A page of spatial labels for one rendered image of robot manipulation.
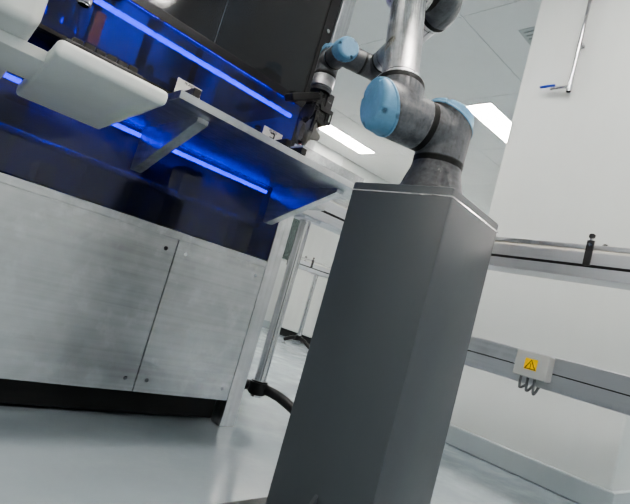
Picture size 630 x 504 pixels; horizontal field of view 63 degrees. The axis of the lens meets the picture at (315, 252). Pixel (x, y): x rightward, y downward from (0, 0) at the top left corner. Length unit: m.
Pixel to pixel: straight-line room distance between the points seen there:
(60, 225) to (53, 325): 0.28
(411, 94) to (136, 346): 1.09
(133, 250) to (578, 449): 2.00
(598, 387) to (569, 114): 1.56
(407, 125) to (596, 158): 1.82
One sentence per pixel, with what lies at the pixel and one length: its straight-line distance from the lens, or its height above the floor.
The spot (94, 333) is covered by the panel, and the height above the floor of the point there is 0.25.
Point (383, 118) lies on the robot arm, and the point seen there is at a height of 0.91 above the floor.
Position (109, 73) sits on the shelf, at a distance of 1.01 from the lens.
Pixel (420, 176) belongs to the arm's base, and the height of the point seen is 0.83.
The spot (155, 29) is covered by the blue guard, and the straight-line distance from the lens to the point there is 1.70.
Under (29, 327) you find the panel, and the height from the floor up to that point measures 0.23.
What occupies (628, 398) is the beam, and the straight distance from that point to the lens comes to 1.94.
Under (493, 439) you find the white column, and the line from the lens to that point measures 2.77.
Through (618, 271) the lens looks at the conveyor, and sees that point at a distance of 1.99.
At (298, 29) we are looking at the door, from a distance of 2.02.
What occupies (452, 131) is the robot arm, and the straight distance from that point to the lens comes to 1.20.
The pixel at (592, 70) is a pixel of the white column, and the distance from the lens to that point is 3.12.
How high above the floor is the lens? 0.49
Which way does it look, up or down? 6 degrees up
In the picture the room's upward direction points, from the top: 16 degrees clockwise
